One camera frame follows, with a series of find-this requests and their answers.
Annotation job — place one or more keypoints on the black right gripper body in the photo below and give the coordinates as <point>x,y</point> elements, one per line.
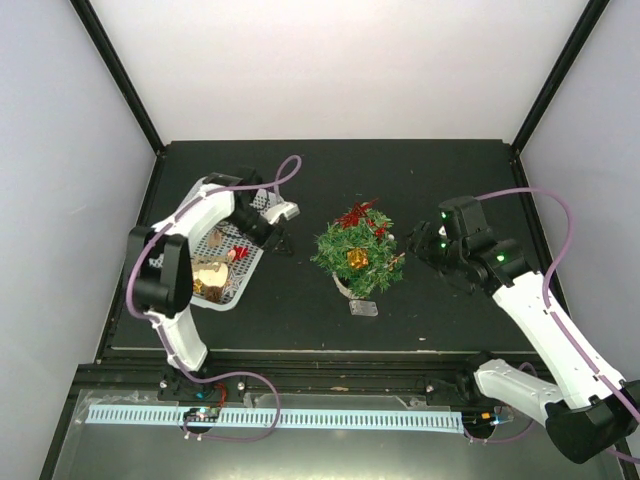
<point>444,257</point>

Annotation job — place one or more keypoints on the brown pine cone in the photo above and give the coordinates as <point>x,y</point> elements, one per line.
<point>213,294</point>

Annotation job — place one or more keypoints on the gold glitter ball sprig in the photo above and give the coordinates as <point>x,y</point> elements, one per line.
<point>394,262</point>

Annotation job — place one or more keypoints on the white tree pot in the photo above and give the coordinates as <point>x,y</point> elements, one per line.
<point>343,288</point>

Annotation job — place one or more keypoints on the silver star ornament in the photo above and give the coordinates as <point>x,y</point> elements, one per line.
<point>232,287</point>

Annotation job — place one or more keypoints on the white slotted cable duct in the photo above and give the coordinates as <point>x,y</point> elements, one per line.
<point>264,418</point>

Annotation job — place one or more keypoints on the gold gift box ornament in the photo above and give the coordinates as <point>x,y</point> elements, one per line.
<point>357,258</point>

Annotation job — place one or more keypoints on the burlap bow ornament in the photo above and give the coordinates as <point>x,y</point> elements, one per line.
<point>215,239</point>

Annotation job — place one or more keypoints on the small green christmas tree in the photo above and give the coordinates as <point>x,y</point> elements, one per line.
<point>332,246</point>

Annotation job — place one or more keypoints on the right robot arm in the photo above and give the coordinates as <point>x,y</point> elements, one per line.
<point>588,405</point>

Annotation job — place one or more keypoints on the red star ornament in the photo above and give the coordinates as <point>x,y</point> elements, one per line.
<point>355,214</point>

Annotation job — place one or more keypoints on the red berry sprig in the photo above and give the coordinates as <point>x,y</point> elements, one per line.
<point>378,228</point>

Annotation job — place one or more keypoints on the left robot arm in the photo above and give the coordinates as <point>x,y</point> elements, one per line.
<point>158,283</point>

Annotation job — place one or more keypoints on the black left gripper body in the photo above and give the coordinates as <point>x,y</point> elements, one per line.
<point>258,236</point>

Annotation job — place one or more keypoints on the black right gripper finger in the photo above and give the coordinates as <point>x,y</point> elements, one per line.
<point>422,231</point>
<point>418,245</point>

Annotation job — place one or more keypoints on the white perforated plastic basket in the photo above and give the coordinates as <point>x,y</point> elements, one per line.
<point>240,270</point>

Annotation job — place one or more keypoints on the clear battery box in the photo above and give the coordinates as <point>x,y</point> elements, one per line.
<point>365,308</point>

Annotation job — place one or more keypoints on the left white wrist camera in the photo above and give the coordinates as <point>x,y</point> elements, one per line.
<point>283,211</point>

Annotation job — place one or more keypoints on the small santa figure ornament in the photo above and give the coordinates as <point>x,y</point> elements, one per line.
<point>237,253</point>

